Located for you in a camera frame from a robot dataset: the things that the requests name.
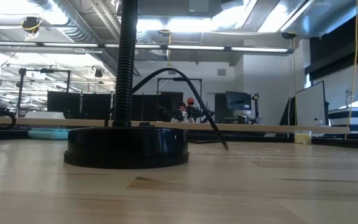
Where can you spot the person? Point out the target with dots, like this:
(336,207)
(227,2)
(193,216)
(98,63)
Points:
(182,112)
(191,107)

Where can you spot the black computer monitor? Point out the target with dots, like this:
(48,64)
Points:
(238,101)

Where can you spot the teal calculator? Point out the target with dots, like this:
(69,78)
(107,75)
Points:
(48,134)

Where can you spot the light wooden desk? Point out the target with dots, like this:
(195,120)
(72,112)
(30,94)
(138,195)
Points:
(259,128)

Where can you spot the white board with black frame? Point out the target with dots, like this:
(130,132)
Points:
(309,105)

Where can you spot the black gantry frame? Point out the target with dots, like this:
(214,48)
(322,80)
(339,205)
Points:
(179,79)
(68,81)

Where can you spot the small yellow cup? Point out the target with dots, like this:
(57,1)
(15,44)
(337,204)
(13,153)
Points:
(302,137)

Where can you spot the black gooseneck desk lamp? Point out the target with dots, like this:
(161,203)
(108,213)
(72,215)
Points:
(126,146)

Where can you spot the black partition wall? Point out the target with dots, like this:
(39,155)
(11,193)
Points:
(95,105)

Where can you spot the long ceiling light fixture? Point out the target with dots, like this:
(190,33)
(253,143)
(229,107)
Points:
(197,48)

